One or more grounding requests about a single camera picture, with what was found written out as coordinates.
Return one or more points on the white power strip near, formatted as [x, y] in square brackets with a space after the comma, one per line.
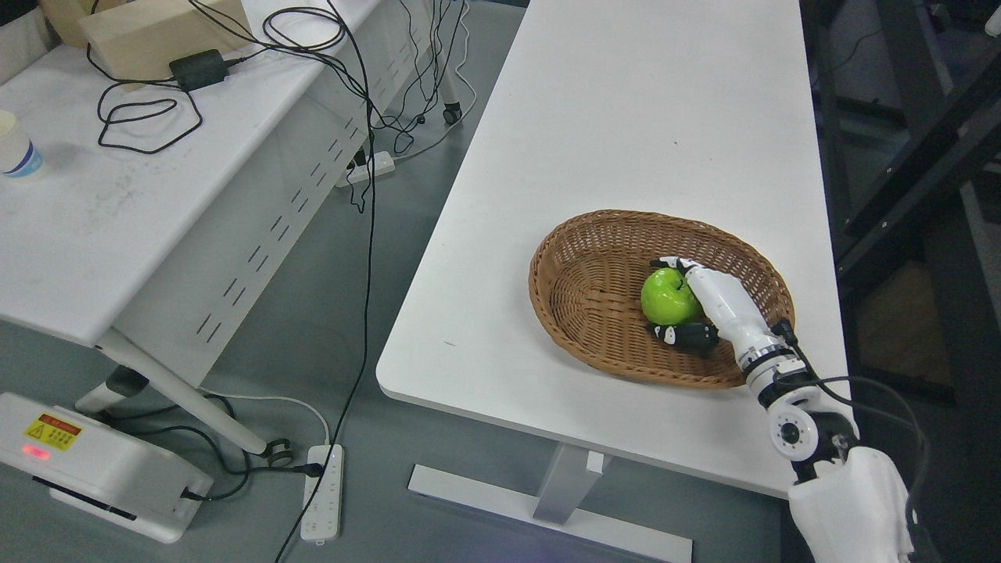
[322, 495]

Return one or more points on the white machine with warning label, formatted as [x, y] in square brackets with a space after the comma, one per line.
[102, 471]

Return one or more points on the brown wicker basket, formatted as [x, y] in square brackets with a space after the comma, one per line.
[585, 283]

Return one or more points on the black metal shelf rack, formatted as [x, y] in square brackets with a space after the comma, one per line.
[906, 95]

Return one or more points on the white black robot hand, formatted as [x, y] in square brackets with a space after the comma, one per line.
[728, 306]

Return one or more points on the black power adapter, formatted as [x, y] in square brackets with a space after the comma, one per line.
[199, 70]

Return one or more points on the white blue cup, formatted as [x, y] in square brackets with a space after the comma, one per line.
[20, 158]

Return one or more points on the white desk with perforated panel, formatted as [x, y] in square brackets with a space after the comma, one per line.
[151, 241]

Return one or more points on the beige cardboard box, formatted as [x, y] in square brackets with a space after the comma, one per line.
[139, 39]

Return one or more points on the white power strip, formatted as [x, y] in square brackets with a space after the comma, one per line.
[381, 163]
[322, 495]

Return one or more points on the white pedestal table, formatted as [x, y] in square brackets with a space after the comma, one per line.
[698, 109]

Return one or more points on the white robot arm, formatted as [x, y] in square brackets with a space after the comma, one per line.
[848, 501]

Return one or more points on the green apple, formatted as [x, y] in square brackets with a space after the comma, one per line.
[667, 299]

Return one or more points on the white power strip far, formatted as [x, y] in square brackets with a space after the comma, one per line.
[381, 163]

